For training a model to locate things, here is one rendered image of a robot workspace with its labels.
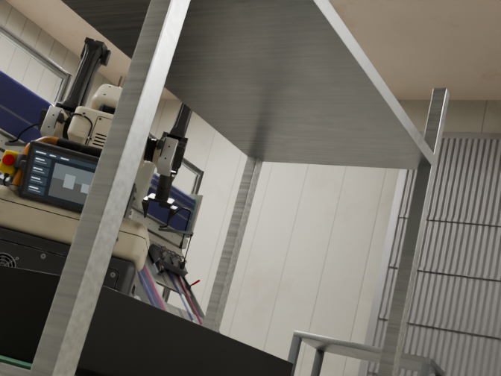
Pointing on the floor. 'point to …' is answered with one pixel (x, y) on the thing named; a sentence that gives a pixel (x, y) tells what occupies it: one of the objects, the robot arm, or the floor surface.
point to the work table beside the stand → (370, 353)
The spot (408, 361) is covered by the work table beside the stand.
